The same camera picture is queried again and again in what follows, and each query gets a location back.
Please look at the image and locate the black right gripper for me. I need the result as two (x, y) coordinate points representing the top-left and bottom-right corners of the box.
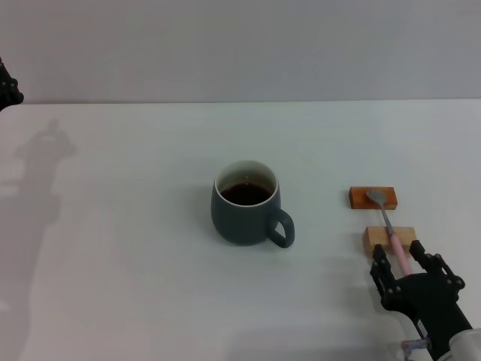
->
(369, 239), (474, 361)

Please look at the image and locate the pink handled metal spoon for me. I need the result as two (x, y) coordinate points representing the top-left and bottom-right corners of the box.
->
(365, 190), (413, 276)

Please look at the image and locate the dark grey ceramic cup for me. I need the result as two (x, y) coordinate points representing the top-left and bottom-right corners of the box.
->
(210, 159), (296, 250)

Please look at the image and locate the light wooden arch block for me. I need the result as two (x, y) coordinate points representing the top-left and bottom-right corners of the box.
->
(362, 225), (419, 259)

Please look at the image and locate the dark brown wooden block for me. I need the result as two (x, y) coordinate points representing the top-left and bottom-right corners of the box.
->
(348, 186), (398, 211)

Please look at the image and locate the dark coffee liquid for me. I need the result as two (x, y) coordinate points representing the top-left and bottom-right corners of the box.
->
(219, 182), (272, 206)

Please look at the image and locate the clear plastic cable connector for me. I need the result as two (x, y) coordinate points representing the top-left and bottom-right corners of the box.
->
(401, 337), (430, 354)

